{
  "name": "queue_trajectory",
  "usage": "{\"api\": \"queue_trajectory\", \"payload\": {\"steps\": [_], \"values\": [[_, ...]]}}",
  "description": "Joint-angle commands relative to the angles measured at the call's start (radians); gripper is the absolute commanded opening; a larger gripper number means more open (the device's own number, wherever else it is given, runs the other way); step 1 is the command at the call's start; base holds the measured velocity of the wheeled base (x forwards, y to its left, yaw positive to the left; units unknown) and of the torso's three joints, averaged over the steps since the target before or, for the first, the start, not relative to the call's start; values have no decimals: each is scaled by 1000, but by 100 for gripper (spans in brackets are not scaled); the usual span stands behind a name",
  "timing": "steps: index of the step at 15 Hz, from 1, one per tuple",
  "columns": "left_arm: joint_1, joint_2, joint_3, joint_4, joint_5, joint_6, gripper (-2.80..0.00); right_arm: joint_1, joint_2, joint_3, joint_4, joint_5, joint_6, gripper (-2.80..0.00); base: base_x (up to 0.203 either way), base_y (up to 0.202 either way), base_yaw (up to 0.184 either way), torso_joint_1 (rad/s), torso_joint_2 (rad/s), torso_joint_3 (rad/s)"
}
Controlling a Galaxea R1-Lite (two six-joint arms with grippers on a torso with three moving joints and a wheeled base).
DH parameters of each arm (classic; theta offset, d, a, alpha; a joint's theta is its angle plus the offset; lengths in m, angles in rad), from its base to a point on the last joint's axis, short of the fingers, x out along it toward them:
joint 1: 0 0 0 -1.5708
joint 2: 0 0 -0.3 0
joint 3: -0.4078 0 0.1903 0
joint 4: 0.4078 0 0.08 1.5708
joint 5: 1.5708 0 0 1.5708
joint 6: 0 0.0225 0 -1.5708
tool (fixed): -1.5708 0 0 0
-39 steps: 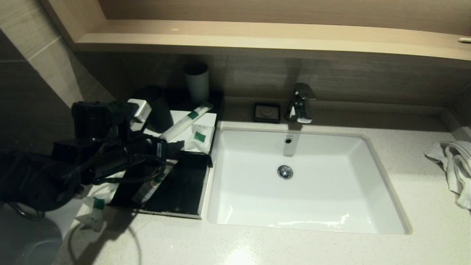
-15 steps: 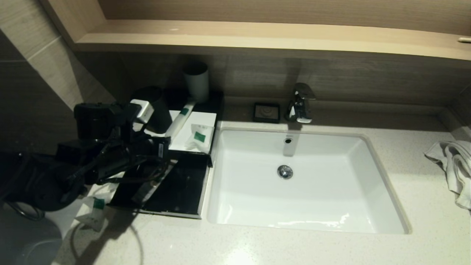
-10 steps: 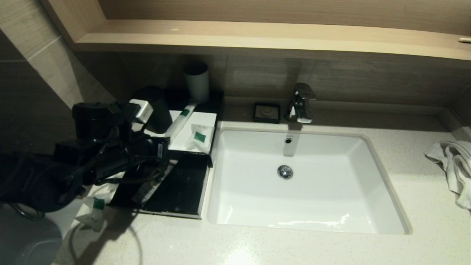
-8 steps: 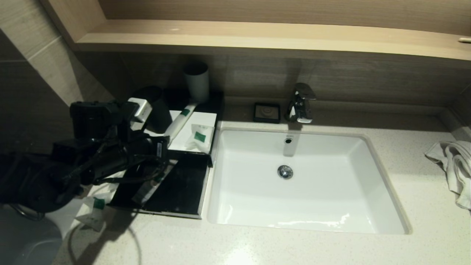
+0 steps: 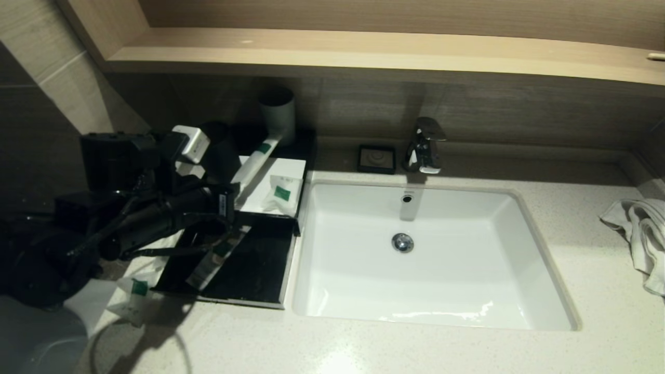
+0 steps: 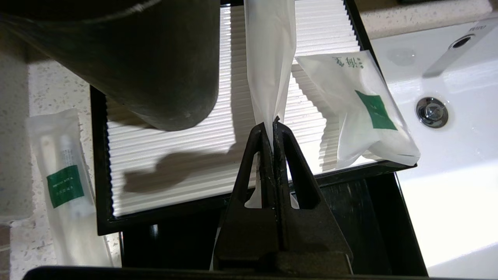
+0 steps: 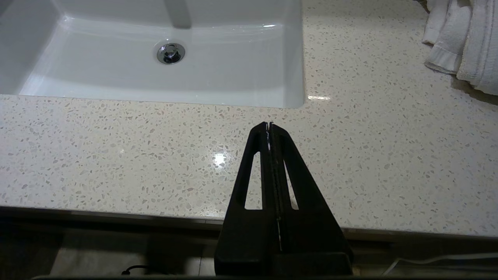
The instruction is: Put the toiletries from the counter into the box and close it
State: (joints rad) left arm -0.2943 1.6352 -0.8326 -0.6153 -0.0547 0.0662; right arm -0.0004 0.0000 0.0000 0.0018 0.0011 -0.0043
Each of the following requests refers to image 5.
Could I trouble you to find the long white toothbrush packet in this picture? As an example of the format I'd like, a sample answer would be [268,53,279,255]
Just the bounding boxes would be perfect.
[231,132,284,193]
[130,236,180,276]

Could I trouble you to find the black glossy drawer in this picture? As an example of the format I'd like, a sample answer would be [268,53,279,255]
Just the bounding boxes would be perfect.
[153,212,299,310]

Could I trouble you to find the small white green-label sachet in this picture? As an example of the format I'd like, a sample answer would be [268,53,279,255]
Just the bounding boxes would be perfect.
[261,175,305,217]
[107,278,156,328]

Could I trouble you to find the black cup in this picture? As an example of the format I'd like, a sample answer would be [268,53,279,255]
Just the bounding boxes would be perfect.
[205,121,245,182]

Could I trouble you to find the long beige toothbrush packet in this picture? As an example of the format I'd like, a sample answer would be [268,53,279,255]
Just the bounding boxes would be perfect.
[186,229,250,290]

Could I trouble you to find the grey cup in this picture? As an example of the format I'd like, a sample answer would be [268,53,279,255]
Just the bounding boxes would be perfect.
[259,88,297,147]

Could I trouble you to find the black glossy tray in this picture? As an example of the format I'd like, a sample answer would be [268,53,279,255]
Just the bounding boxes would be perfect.
[229,125,318,182]

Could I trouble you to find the black square soap dish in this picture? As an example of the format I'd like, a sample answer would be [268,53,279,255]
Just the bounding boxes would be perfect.
[357,145,397,175]

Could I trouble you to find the chrome faucet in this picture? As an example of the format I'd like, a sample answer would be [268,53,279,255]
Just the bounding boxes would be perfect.
[403,117,447,175]

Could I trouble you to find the light wooden shelf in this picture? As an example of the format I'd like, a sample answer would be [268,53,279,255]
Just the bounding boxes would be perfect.
[57,0,665,86]

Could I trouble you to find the white ceramic sink basin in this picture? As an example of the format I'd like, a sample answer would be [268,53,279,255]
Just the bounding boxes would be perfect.
[292,179,581,332]

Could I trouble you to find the white towel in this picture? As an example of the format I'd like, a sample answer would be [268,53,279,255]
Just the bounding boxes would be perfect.
[597,198,665,298]

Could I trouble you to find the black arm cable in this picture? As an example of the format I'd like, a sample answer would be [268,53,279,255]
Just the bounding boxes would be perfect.
[119,218,234,260]

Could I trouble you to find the small white rectangular block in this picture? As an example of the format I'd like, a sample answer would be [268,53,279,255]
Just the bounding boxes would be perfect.
[171,125,211,164]

